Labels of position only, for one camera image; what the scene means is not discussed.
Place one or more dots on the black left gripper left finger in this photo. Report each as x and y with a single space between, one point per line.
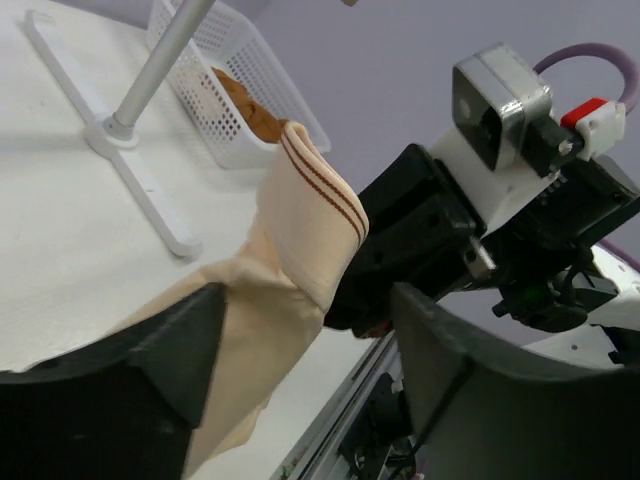
122 407

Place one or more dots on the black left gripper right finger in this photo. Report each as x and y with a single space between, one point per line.
484 408

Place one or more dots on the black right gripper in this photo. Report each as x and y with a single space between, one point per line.
425 232

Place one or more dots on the beige underwear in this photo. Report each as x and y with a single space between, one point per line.
279 286

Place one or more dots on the brown underwear in basket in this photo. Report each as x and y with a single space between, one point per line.
260 121

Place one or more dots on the white clothes rack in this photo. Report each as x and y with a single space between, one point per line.
113 135

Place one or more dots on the white plastic basket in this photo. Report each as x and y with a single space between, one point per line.
228 41

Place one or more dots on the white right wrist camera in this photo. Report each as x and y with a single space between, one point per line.
506 147

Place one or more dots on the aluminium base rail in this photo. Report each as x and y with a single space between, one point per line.
353 437

